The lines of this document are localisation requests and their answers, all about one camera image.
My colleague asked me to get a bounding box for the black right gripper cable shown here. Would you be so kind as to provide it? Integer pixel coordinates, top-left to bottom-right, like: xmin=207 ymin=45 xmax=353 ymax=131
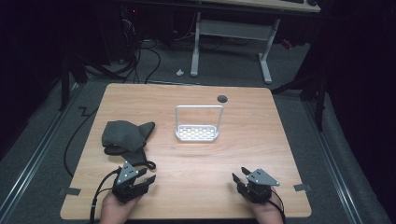
xmin=266 ymin=189 xmax=288 ymax=224

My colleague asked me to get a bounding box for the black metal stand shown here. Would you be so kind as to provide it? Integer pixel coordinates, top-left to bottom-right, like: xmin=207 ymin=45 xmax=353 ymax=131
xmin=270 ymin=74 xmax=329 ymax=133
xmin=58 ymin=46 xmax=89 ymax=112

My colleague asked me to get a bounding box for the black floor cable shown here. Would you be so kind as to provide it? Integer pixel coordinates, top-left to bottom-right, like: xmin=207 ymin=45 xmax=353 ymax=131
xmin=63 ymin=105 xmax=99 ymax=178

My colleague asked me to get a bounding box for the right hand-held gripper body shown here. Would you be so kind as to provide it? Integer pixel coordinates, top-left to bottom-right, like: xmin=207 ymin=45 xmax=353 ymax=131
xmin=237 ymin=168 xmax=280 ymax=205

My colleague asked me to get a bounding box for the person's right hand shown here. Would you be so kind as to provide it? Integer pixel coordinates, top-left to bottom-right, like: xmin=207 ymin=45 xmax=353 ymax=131
xmin=248 ymin=187 xmax=285 ymax=224

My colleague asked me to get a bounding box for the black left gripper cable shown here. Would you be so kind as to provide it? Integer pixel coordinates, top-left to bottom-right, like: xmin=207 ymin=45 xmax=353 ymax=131
xmin=89 ymin=169 xmax=122 ymax=224

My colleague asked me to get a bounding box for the wooden desk with white legs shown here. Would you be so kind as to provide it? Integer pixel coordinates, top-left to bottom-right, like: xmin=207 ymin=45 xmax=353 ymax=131
xmin=190 ymin=0 xmax=321 ymax=84

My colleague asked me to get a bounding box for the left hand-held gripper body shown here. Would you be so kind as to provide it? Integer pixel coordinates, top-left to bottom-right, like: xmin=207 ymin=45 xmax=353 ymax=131
xmin=111 ymin=161 xmax=148 ymax=204

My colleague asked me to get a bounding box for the white towel rack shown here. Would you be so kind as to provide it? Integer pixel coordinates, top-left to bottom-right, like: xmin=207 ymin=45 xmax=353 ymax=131
xmin=175 ymin=105 xmax=224 ymax=143

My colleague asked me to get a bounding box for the bundle of black cables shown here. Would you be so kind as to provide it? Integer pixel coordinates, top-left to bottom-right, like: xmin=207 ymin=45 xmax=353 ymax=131
xmin=121 ymin=18 xmax=163 ymax=84

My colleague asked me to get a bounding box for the grey towel with black hem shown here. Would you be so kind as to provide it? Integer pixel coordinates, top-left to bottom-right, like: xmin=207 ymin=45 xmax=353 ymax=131
xmin=101 ymin=119 xmax=157 ymax=171

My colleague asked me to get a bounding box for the metal floor rail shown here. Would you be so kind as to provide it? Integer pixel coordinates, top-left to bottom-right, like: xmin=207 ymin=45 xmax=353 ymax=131
xmin=0 ymin=83 xmax=82 ymax=220
xmin=303 ymin=99 xmax=364 ymax=224

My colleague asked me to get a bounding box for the person's left hand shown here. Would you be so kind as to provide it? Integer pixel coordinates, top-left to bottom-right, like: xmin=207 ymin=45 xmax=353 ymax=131
xmin=100 ymin=189 xmax=143 ymax=224

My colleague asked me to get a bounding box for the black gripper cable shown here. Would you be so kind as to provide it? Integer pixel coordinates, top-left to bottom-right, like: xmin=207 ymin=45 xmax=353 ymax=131
xmin=266 ymin=189 xmax=288 ymax=224
xmin=89 ymin=169 xmax=122 ymax=224

